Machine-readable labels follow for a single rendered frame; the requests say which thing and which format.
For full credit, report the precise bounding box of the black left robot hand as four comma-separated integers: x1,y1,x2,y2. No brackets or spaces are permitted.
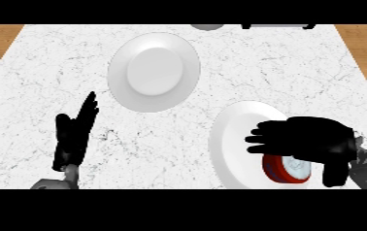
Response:
50,90,100,173

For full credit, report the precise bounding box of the red can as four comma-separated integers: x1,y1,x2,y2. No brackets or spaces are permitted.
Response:
260,154,312,184

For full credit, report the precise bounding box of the white round plate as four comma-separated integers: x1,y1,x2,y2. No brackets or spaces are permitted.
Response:
106,32,202,114
207,100,327,190

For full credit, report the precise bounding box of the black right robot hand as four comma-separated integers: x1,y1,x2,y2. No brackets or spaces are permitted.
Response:
244,115,358,188

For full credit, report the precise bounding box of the grey and black appliance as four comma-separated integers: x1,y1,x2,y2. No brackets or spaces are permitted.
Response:
239,24,318,31

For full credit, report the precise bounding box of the grey round object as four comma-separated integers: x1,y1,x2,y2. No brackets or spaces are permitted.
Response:
189,24,225,32

